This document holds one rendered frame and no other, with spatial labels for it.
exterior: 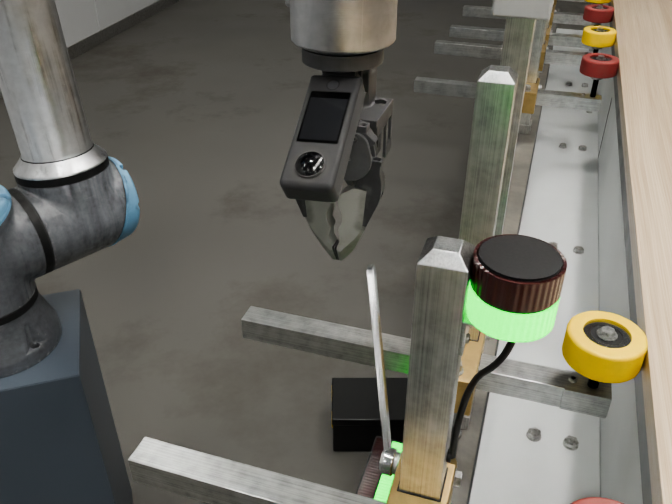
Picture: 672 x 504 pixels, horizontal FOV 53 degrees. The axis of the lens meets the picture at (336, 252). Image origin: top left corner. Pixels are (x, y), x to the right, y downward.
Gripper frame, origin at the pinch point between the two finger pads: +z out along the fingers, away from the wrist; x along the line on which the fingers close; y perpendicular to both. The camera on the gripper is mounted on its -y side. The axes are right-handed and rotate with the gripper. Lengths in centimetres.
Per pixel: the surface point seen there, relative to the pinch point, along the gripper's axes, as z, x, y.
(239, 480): 13.0, 2.9, -19.1
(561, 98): 18, -21, 105
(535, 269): -12.2, -18.6, -16.0
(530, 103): 19, -14, 101
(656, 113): 9, -37, 76
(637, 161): 9, -33, 53
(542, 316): -9.3, -19.6, -16.9
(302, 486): 13.0, -2.7, -17.9
